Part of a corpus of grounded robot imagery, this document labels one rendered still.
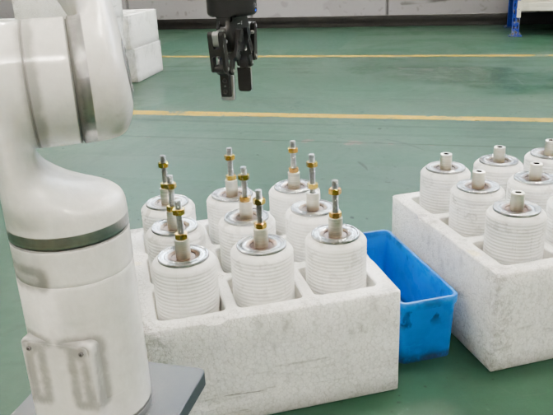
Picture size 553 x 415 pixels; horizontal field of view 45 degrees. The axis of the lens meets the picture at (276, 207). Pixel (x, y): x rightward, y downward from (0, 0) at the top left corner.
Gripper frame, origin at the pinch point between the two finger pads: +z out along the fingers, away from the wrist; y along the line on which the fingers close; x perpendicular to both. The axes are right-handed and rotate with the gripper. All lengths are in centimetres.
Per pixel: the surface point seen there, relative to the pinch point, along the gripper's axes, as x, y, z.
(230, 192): 6.5, 8.7, 21.0
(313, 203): -10.2, 5.5, 20.6
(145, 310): 8.0, -21.0, 29.0
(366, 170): 2, 104, 47
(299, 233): -8.9, 1.9, 24.6
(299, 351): -13.5, -14.4, 36.5
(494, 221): -39.4, 10.4, 22.9
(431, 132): -12, 152, 47
